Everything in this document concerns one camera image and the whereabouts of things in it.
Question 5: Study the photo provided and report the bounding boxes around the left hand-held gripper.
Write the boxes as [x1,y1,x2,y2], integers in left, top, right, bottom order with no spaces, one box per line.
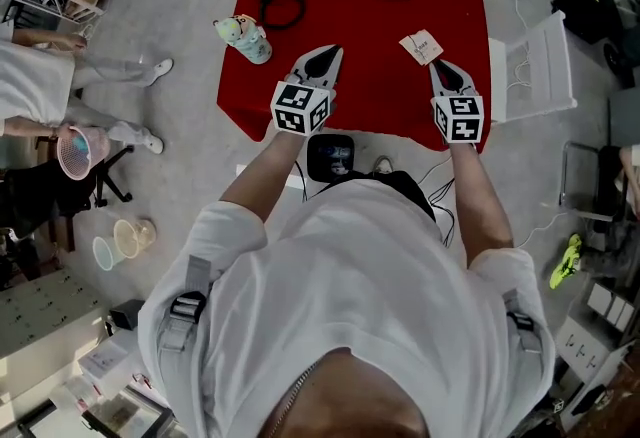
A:
[269,43,346,136]

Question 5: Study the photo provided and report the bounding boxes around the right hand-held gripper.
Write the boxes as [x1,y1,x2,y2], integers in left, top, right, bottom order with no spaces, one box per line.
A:
[427,60,486,146]

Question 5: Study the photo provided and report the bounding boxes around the beige paper card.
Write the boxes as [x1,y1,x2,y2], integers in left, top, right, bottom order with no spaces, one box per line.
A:
[398,29,445,66]

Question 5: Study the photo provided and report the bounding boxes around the black trash bin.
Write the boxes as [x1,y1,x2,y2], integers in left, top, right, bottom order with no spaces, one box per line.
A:
[305,133,357,185]

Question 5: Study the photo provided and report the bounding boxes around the person's left forearm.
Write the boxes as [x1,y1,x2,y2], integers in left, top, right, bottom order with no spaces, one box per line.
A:
[219,129,306,225]

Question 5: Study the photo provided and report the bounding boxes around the person's right forearm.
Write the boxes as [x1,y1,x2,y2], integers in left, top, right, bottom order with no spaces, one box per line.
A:
[449,141,515,270]

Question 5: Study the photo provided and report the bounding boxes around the red table cloth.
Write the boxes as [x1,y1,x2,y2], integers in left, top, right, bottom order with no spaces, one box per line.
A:
[216,0,494,154]

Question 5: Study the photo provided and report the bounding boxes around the cartoon plush water bottle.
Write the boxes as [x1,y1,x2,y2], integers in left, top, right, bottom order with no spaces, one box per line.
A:
[213,14,274,66]

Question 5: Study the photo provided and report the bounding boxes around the white slatted chair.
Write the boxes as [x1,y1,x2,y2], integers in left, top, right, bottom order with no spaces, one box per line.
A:
[488,9,579,126]

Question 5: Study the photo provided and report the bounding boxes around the person's black shorts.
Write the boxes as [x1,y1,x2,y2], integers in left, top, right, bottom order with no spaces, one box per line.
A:
[349,169,436,222]

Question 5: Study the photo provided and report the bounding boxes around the black equipment case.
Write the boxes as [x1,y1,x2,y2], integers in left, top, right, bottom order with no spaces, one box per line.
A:
[552,0,640,87]

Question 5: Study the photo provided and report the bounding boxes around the person's white t-shirt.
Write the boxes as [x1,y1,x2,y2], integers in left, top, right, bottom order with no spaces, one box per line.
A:
[137,178,556,438]

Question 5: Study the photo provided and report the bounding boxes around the neon yellow shoe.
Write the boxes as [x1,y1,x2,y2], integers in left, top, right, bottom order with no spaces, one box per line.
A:
[549,233,584,291]

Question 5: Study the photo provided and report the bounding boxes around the pink mesh basket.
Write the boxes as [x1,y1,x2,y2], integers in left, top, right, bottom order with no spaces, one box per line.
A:
[56,125,111,182]

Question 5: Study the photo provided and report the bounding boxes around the stacked plastic cups on floor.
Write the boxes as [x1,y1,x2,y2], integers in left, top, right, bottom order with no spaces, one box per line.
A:
[113,218,157,260]

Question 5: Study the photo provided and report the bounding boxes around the blue plastic item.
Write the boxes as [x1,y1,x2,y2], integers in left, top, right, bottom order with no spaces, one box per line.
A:
[69,135,91,162]

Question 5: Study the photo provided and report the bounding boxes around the pale green plastic basket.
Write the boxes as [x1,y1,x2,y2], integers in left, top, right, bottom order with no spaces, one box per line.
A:
[92,235,121,272]

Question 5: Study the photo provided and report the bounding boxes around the white drawer unit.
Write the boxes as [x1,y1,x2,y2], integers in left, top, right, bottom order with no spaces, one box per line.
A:
[554,280,631,382]

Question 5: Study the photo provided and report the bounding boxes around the black office chair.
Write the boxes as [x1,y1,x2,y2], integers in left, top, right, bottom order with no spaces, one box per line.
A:
[0,145,135,227]

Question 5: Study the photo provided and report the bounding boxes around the dark grey box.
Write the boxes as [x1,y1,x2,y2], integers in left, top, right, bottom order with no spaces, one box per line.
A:
[109,299,146,332]

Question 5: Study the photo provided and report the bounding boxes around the person's neck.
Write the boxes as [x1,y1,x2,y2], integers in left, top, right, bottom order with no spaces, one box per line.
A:
[262,346,429,438]

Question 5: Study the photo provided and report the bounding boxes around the white flat box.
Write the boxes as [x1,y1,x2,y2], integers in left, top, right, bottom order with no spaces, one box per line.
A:
[79,340,131,380]

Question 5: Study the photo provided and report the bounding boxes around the white drawer cabinet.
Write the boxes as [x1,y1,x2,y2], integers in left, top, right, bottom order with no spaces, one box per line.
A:
[0,268,109,357]

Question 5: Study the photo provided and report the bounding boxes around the clear plastic jar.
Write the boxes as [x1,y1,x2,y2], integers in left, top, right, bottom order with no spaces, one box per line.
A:
[49,375,101,412]

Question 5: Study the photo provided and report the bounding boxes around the metal frame chair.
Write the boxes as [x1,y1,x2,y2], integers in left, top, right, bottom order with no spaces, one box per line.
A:
[558,140,626,222]

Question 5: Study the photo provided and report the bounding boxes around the grey shoulder strap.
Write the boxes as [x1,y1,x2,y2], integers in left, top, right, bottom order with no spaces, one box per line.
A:
[159,255,212,352]
[502,289,546,355]

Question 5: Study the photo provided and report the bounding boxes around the black window frame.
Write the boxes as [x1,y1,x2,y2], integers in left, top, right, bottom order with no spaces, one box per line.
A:
[17,385,176,438]

